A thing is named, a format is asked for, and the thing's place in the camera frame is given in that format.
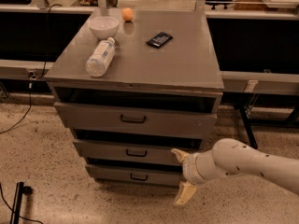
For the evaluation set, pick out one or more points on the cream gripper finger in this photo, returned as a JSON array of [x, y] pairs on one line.
[[185, 192], [180, 154]]

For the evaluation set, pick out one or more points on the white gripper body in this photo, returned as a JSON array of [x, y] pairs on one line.
[[189, 168]]

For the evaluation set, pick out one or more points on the grey drawer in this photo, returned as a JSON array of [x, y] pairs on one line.
[[156, 152], [134, 175], [119, 119]]

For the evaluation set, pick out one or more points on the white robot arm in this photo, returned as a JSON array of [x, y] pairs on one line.
[[228, 158]]

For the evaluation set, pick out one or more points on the grey top drawer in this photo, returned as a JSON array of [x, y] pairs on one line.
[[119, 119]]

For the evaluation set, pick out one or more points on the grey bottom drawer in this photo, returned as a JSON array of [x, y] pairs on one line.
[[134, 175]]

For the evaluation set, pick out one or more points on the grey metal drawer cabinet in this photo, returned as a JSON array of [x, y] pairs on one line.
[[182, 75]]

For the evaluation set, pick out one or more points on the black table leg right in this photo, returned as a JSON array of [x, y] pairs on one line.
[[245, 119]]

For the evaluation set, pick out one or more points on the clear plastic water bottle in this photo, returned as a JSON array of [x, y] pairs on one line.
[[98, 63]]

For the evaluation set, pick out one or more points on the white bowl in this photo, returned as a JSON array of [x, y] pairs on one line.
[[104, 27]]

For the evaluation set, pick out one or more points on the orange fruit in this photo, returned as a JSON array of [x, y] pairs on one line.
[[127, 14]]

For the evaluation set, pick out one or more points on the black stand bottom left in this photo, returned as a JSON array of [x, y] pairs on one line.
[[15, 208]]

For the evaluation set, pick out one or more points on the grey counter rail right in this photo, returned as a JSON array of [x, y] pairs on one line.
[[262, 83]]

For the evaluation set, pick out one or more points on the grey counter rail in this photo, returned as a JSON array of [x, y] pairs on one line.
[[23, 70], [262, 83]]

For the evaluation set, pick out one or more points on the grey counter rail left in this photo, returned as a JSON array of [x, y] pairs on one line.
[[23, 70]]

